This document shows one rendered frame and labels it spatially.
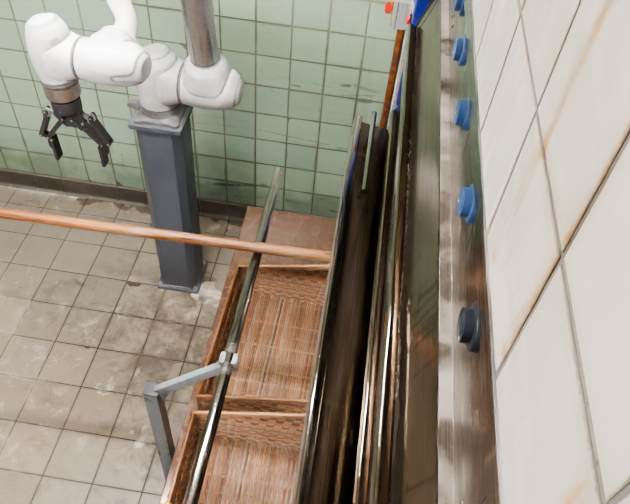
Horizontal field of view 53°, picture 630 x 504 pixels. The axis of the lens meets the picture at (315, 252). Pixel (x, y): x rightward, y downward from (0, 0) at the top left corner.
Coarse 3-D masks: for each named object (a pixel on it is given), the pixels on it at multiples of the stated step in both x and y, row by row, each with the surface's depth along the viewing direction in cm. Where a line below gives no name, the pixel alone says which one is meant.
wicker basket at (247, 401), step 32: (256, 288) 241; (288, 288) 238; (320, 288) 235; (224, 320) 218; (256, 320) 234; (288, 320) 235; (320, 320) 237; (256, 352) 225; (256, 384) 217; (288, 384) 218
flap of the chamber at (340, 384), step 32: (352, 128) 181; (384, 160) 174; (352, 192) 163; (352, 224) 156; (352, 256) 149; (352, 288) 143; (352, 320) 137; (352, 352) 132; (352, 384) 127; (320, 416) 121; (352, 416) 123; (320, 448) 117; (352, 448) 118; (320, 480) 113; (352, 480) 114
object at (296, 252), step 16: (0, 208) 179; (48, 224) 179; (64, 224) 178; (80, 224) 178; (96, 224) 178; (112, 224) 178; (176, 240) 177; (192, 240) 177; (208, 240) 177; (224, 240) 177; (240, 240) 177; (288, 256) 177; (304, 256) 176; (320, 256) 176
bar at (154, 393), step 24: (264, 216) 189; (264, 240) 183; (240, 312) 165; (240, 336) 161; (168, 384) 169; (216, 384) 151; (216, 408) 146; (168, 432) 193; (216, 432) 144; (168, 456) 201; (192, 480) 135
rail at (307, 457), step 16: (352, 144) 172; (352, 160) 168; (352, 176) 164; (336, 240) 149; (336, 256) 145; (336, 272) 142; (336, 288) 139; (320, 336) 132; (320, 352) 128; (320, 368) 125; (320, 384) 123; (320, 400) 121; (304, 448) 114; (304, 464) 112; (304, 480) 110; (304, 496) 108
